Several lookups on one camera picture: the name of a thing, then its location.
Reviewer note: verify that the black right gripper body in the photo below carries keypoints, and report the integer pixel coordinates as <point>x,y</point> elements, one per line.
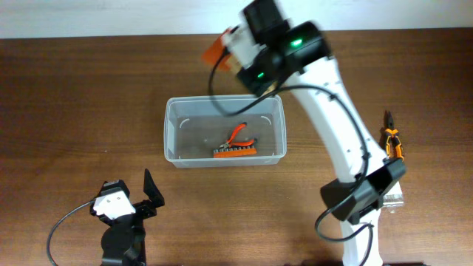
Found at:
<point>258,76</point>

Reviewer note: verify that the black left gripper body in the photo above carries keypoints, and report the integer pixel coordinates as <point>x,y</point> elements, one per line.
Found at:
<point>143,209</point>

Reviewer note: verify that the orange scraper wooden handle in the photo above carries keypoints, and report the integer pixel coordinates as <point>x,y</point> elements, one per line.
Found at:
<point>214,52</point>

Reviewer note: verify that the orange screwdriver bit holder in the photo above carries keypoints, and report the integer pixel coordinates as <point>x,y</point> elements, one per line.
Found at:
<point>241,151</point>

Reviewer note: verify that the orange black long-nose pliers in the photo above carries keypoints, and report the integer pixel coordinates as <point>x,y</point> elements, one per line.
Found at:
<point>391,142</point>

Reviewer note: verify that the clear box coloured screwdrivers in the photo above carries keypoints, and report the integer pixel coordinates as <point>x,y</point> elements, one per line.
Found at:
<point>393,199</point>

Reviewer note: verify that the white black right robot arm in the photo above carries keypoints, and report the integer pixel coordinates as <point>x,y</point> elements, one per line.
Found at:
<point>364,173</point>

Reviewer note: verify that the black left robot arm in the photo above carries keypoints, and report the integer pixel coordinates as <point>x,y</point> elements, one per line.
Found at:
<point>123,243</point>

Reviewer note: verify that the clear plastic container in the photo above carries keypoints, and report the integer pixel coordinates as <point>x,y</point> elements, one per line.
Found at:
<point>194,128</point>

